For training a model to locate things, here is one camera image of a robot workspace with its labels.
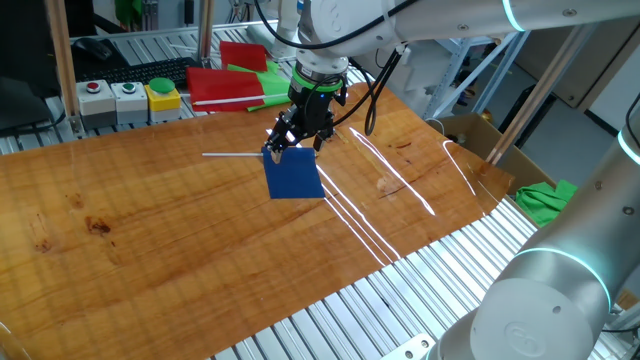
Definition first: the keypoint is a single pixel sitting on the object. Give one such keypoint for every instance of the large red flag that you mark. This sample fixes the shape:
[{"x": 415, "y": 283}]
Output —
[{"x": 220, "y": 85}]

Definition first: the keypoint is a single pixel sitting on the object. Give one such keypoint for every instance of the yellow box green mushroom button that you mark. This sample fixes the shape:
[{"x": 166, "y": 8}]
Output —
[{"x": 162, "y": 100}]

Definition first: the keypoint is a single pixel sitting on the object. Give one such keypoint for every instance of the black monitor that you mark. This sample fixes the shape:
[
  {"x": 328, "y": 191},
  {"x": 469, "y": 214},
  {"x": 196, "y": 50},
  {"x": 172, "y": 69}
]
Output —
[{"x": 25, "y": 40}]

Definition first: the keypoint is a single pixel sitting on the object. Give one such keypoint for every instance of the grey box with red button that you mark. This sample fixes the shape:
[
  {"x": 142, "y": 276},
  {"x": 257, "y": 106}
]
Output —
[{"x": 95, "y": 105}]

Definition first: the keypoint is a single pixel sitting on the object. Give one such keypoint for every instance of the glossy wood-grain table mat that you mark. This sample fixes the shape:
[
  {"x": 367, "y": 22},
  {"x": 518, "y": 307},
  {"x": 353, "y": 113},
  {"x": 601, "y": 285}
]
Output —
[{"x": 175, "y": 240}]

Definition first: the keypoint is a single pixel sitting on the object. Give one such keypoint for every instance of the copper-coloured frame post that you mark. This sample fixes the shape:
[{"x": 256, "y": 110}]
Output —
[{"x": 62, "y": 60}]

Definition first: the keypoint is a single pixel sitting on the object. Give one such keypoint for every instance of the aluminium frame post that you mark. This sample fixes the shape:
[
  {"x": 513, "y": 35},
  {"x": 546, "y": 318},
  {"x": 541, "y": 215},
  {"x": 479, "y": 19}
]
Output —
[{"x": 206, "y": 30}]

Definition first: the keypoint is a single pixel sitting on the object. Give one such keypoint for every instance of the grey box with green button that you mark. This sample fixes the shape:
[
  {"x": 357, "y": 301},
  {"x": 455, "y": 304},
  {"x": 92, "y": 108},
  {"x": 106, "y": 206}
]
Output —
[{"x": 129, "y": 102}]

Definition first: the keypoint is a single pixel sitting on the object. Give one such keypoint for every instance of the white foam block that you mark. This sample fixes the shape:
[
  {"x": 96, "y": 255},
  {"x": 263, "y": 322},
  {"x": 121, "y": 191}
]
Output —
[{"x": 405, "y": 75}]

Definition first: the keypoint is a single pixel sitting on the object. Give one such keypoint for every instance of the black computer mouse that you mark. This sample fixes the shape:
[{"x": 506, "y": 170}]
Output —
[{"x": 92, "y": 48}]

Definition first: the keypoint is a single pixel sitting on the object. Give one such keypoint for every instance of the cardboard box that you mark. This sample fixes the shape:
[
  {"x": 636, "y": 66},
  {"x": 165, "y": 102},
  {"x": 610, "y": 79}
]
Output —
[{"x": 475, "y": 135}]

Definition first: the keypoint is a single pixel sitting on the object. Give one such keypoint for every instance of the blue-grey metal shelf rack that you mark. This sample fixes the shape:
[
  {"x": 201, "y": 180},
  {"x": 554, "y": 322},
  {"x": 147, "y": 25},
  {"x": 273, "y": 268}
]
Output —
[{"x": 452, "y": 75}]

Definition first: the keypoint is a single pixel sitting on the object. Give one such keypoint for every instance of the hanging green cloth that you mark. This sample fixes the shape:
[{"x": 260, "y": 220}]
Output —
[{"x": 127, "y": 12}]

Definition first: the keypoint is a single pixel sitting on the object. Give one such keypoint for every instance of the green flag with white stick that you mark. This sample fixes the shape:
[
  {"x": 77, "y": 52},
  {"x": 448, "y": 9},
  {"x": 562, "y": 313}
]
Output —
[{"x": 272, "y": 82}]

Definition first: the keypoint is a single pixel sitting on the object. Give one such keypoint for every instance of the blue flag with white stick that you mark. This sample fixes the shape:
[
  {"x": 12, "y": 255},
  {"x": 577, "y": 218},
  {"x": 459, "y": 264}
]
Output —
[{"x": 295, "y": 175}]

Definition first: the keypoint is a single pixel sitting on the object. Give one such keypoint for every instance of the copper-coloured diagonal strut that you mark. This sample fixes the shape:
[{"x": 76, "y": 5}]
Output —
[{"x": 525, "y": 107}]

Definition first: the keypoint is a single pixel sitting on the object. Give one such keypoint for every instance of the black keyboard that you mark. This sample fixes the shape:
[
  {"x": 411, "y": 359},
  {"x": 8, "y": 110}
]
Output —
[{"x": 140, "y": 72}]

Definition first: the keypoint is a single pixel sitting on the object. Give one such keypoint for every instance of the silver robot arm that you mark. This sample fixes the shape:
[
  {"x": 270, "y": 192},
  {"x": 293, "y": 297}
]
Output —
[{"x": 550, "y": 310}]

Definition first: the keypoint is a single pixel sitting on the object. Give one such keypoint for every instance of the metal bracket plate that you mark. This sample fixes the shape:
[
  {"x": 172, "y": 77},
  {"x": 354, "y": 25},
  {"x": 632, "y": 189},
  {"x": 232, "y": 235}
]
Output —
[{"x": 412, "y": 347}]

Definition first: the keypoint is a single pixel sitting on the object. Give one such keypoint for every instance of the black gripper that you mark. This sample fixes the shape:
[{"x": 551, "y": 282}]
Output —
[{"x": 312, "y": 112}]

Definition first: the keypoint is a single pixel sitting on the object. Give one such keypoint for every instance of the black floor box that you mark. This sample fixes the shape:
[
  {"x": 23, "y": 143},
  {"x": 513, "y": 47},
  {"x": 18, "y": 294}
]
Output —
[{"x": 542, "y": 117}]

